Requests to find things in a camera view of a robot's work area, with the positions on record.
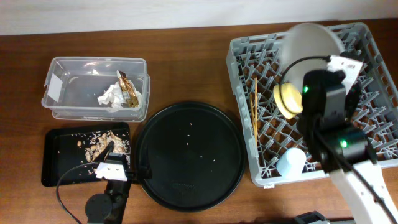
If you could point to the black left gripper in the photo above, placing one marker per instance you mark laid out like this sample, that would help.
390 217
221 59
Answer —
144 165

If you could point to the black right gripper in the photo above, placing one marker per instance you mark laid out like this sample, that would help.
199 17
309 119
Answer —
351 102

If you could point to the food scraps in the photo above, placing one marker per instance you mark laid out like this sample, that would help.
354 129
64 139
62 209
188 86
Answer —
105 143

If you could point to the yellow bowl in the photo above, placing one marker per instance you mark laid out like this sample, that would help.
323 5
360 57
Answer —
288 100

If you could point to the grey round plate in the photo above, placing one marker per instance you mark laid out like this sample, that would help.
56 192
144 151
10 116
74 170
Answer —
306 40

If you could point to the white tissue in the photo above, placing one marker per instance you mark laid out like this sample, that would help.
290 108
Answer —
113 97

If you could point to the gold brown snack wrapper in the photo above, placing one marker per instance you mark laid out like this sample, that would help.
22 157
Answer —
127 89

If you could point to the light blue cup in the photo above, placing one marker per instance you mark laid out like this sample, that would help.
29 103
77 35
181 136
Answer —
291 163

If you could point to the wooden chopstick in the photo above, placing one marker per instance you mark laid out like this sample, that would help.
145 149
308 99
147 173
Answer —
256 112
252 108

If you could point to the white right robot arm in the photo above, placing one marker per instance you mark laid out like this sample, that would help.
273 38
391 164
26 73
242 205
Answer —
343 150

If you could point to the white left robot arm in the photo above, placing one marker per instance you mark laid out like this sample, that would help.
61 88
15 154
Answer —
109 206

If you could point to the grey dishwasher rack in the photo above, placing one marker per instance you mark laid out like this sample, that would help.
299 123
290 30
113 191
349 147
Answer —
258 56

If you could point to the black rectangular tray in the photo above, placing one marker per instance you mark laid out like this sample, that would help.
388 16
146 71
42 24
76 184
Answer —
66 148

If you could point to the round black tray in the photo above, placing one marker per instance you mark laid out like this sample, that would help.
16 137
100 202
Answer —
197 155

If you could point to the clear plastic bin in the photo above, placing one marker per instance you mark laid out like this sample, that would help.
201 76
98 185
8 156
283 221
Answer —
73 85

